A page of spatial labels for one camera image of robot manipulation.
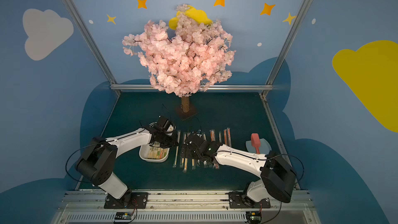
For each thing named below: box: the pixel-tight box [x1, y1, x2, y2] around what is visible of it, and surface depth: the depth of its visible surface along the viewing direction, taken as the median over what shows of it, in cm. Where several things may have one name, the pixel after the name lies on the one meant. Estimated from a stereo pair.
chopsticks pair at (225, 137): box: [223, 129, 228, 146], surface depth 100 cm
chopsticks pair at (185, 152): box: [182, 132, 189, 173], surface depth 88 cm
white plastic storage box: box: [138, 143, 170, 163], surface depth 90 cm
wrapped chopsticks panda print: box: [147, 146, 160, 160], surface depth 91 cm
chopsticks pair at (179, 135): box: [172, 130, 181, 168], surface depth 88 cm
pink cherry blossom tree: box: [122, 4, 236, 113], surface depth 69 cm
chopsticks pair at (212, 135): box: [209, 129, 216, 143], surface depth 100 cm
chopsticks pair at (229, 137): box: [226, 127, 232, 148], surface depth 100 cm
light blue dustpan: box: [245, 137, 273, 154], surface depth 95 cm
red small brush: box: [250, 132, 261, 154], surface depth 95 cm
